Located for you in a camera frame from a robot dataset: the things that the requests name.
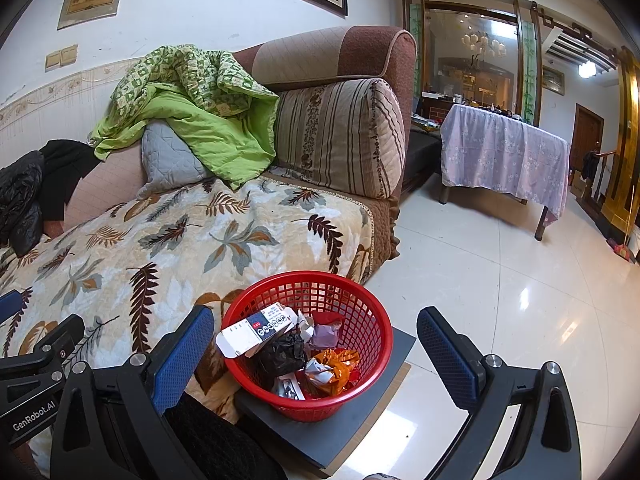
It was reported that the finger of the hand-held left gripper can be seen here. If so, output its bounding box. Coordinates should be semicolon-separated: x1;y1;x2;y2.
0;289;25;325
0;314;86;396

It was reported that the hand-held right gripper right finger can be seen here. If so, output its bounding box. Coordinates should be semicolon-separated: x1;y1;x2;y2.
416;306;583;480

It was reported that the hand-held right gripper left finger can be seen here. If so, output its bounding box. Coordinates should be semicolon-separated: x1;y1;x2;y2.
50;304;216;480

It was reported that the white and black carton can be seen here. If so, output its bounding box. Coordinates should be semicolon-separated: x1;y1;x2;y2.
215;305;297;359

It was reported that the red plastic mesh basket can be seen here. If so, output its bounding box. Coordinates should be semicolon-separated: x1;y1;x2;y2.
220;270;394;422

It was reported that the black plastic bag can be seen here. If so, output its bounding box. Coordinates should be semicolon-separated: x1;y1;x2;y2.
256;331;310;392

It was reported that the orange wrapper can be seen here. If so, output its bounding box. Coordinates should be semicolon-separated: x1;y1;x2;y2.
312;347;362;397

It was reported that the white printed packet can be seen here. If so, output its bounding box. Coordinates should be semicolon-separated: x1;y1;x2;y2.
272;379;307;402

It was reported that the pale pink wrapper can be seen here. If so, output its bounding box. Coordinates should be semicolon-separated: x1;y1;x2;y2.
309;321;343;351

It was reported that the silver foil wrapper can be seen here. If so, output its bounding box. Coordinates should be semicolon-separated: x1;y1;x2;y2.
304;359;335;386

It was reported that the grey flat stool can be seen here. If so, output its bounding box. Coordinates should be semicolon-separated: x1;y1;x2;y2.
234;327;417;478

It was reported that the person's dark clothed leg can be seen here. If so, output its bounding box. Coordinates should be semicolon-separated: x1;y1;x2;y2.
165;391;288;480

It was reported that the leaf print blanket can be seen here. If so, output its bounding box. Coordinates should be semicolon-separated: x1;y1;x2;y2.
0;177;376;426

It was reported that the black cloth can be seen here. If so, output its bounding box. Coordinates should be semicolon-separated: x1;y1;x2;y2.
37;139;101;222

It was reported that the grey quilted pillow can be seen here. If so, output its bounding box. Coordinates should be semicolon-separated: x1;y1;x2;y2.
136;120;213;201

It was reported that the dark side table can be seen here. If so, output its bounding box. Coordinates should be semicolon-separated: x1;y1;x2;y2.
402;127;443;193

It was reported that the lilac floral tablecloth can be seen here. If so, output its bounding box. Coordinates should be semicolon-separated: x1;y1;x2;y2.
440;102;572;222

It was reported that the red broom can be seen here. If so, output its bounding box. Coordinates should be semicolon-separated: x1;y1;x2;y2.
607;220;640;263

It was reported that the green patterned quilt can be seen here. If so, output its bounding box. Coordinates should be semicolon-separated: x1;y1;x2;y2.
90;45;280;191

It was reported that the striped sofa cushion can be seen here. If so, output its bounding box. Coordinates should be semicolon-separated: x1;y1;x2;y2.
272;78;407;200

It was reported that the brown wooden door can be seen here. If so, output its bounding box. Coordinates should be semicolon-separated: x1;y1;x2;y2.
570;104;606;173

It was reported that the golden column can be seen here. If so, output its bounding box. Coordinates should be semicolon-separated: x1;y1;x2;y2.
600;47;640;241

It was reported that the small framed picture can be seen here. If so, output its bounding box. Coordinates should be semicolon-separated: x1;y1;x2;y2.
542;66;566;95

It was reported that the wooden room divider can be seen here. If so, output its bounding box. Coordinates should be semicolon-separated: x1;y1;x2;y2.
400;0;543;128

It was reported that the brown fabric sofa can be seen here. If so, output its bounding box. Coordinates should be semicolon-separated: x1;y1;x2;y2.
0;25;418;426

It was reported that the wooden lattice beam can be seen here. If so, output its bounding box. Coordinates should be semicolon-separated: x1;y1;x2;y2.
542;27;618;73

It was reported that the framed wall plaque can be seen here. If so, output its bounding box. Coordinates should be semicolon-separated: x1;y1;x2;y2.
56;0;126;31

